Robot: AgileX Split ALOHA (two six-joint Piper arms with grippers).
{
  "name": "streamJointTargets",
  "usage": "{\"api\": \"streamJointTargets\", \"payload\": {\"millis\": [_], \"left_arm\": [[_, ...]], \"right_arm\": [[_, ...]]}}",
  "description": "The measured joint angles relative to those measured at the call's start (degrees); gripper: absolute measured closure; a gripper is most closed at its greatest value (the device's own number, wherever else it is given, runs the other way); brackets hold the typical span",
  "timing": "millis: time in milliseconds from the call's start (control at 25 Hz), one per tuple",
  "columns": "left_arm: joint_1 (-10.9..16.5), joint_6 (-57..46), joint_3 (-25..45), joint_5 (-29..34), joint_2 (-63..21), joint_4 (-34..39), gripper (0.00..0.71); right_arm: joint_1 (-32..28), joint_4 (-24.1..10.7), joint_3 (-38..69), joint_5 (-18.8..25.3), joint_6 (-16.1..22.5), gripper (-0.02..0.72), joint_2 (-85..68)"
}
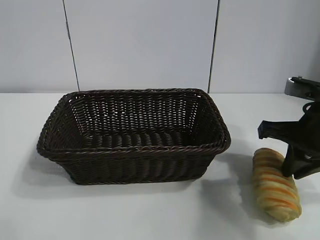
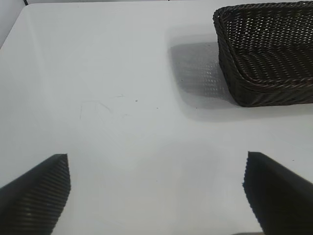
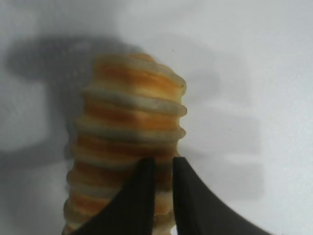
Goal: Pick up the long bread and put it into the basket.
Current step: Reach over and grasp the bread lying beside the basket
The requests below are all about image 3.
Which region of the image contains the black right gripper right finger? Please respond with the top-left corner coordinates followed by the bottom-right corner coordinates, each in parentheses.
top-left (172, 156), bottom-right (277, 235)

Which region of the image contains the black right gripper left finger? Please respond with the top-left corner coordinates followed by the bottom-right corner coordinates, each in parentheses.
top-left (73, 158), bottom-right (157, 235)

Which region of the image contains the long striped bread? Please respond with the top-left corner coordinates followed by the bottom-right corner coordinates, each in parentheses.
top-left (61, 52), bottom-right (188, 235)

